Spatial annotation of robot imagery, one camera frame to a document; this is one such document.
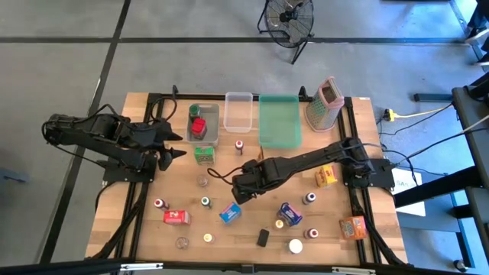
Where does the yellow Corn Pops box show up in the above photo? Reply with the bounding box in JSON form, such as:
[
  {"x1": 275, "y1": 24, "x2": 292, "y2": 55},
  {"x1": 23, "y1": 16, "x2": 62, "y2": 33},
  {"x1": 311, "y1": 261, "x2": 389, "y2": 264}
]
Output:
[{"x1": 314, "y1": 164, "x2": 338, "y2": 189}]

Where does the black front rail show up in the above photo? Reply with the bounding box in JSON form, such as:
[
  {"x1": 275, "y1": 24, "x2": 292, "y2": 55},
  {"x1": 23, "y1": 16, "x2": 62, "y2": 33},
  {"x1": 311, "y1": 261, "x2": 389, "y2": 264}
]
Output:
[{"x1": 0, "y1": 257, "x2": 489, "y2": 275}]

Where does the red Froot Loops box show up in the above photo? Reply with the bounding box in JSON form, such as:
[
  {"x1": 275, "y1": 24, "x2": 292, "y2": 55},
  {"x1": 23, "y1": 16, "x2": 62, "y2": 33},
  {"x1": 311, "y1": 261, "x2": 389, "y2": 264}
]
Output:
[{"x1": 163, "y1": 209, "x2": 192, "y2": 226}]

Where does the person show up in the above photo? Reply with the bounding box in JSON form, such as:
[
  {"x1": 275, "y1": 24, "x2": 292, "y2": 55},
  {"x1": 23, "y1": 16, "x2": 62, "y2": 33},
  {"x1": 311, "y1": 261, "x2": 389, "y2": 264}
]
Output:
[{"x1": 464, "y1": 0, "x2": 489, "y2": 66}]

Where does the yellow extension cord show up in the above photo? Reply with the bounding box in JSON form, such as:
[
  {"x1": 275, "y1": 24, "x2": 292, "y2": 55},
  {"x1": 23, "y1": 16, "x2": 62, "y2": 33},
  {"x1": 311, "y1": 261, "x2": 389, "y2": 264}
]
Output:
[{"x1": 384, "y1": 102, "x2": 455, "y2": 121}]

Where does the white paper sheet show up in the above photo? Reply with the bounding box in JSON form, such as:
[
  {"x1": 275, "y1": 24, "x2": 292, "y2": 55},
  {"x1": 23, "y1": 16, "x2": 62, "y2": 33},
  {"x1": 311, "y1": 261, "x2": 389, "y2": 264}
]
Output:
[{"x1": 391, "y1": 167, "x2": 426, "y2": 217}]

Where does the green Apple Jacks box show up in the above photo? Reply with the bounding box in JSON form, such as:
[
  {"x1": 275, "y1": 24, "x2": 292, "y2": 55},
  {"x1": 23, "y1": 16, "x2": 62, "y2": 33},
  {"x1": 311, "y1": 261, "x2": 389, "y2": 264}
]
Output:
[{"x1": 194, "y1": 146, "x2": 215, "y2": 166}]

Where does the black floor fan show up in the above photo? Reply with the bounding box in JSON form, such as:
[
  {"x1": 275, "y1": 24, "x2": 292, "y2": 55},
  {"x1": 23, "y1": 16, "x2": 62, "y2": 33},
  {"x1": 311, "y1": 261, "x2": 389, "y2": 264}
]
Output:
[{"x1": 256, "y1": 0, "x2": 316, "y2": 65}]

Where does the dark ground pepper tin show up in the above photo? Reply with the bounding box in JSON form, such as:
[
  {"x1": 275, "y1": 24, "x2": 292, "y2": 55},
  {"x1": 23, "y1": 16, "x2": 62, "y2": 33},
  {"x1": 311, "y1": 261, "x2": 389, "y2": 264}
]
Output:
[{"x1": 256, "y1": 228, "x2": 270, "y2": 248}]

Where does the orange cereal box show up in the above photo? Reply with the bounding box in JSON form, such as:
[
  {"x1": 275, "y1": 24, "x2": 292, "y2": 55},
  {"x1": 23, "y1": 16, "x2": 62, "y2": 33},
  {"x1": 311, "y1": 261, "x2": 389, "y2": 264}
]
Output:
[{"x1": 338, "y1": 215, "x2": 368, "y2": 241}]

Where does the clear plastic container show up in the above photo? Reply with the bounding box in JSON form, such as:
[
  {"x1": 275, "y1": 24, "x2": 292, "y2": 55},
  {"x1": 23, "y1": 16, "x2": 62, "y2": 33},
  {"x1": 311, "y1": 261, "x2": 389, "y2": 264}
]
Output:
[{"x1": 223, "y1": 91, "x2": 254, "y2": 134}]

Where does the blue Frosted Flakes box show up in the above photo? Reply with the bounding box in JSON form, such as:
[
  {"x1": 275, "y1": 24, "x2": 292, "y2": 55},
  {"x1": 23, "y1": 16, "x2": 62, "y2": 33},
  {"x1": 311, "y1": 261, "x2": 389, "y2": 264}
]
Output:
[{"x1": 277, "y1": 202, "x2": 303, "y2": 228}]

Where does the white round lid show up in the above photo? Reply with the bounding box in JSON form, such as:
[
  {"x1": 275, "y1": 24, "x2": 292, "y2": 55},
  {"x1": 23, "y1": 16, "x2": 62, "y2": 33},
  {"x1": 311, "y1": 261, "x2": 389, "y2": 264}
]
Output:
[{"x1": 288, "y1": 238, "x2": 304, "y2": 255}]

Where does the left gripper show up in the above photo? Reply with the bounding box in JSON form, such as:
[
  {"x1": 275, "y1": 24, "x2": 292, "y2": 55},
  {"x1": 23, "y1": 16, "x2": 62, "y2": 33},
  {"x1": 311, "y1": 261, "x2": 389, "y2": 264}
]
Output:
[{"x1": 144, "y1": 118, "x2": 187, "y2": 172}]

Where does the blue Rice Krispies box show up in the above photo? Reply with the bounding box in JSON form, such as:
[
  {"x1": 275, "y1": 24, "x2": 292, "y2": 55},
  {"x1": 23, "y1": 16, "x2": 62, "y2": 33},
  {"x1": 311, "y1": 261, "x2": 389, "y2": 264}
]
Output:
[{"x1": 219, "y1": 202, "x2": 242, "y2": 225}]

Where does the green plastic tray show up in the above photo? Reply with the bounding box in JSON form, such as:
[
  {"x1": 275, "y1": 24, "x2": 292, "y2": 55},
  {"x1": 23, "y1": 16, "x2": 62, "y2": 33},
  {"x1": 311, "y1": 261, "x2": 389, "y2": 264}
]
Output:
[{"x1": 258, "y1": 94, "x2": 303, "y2": 149}]

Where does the black side desk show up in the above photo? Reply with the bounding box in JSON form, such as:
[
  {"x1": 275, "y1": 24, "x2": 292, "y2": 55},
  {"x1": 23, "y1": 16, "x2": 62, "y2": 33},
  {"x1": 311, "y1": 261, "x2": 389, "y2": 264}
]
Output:
[{"x1": 393, "y1": 70, "x2": 489, "y2": 268}]

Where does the red lid spice jar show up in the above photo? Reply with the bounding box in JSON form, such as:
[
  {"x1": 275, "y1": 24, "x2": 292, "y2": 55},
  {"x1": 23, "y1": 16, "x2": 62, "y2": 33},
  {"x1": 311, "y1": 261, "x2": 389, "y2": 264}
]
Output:
[{"x1": 190, "y1": 117, "x2": 209, "y2": 141}]

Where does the pink handled box grater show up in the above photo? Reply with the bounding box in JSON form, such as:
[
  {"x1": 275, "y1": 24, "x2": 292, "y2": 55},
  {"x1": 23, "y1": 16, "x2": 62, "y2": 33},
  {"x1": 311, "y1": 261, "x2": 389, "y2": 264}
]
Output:
[{"x1": 304, "y1": 76, "x2": 345, "y2": 133}]

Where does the silver metal bracket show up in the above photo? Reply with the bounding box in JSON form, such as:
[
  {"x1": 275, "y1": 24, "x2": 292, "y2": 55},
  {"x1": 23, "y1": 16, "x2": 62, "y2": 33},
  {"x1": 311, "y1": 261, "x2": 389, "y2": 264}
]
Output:
[
  {"x1": 120, "y1": 262, "x2": 164, "y2": 272},
  {"x1": 331, "y1": 266, "x2": 377, "y2": 275}
]

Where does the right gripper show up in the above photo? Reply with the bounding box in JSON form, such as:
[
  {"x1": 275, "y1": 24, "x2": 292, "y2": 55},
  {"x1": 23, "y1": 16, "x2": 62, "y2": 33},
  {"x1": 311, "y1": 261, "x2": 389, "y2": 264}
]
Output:
[{"x1": 232, "y1": 158, "x2": 276, "y2": 205}]

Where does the black table frame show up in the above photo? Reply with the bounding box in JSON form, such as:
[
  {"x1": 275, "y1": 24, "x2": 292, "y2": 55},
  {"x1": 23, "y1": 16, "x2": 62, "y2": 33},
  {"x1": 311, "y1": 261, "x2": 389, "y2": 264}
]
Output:
[{"x1": 86, "y1": 84, "x2": 408, "y2": 268}]

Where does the grey translucent plastic bin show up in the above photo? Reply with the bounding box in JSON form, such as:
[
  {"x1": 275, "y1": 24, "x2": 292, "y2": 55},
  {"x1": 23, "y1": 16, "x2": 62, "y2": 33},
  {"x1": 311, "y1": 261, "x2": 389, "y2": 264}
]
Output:
[{"x1": 185, "y1": 102, "x2": 221, "y2": 148}]

